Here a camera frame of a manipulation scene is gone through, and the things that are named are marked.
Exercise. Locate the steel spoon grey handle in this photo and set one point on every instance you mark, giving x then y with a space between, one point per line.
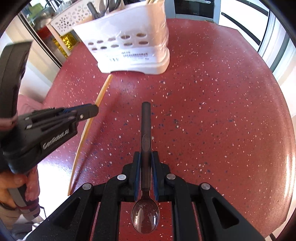
93 10

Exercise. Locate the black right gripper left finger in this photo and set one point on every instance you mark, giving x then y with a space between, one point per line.
92 212

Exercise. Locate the person's left hand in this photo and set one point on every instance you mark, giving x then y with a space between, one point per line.
12 181

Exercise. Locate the grey sleeve forearm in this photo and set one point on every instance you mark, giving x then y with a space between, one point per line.
10 217

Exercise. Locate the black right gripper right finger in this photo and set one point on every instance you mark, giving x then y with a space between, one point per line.
199 212

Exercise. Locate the white perforated laundry basket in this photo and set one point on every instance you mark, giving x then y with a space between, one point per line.
73 15

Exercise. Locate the pink plastic stool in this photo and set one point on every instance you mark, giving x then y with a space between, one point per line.
27 105

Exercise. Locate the black built-in oven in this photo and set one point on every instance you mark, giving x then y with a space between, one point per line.
195 8

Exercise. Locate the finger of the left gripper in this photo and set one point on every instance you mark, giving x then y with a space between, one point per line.
50 122
83 112

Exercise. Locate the white plastic utensil holder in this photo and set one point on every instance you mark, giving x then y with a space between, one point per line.
131 39

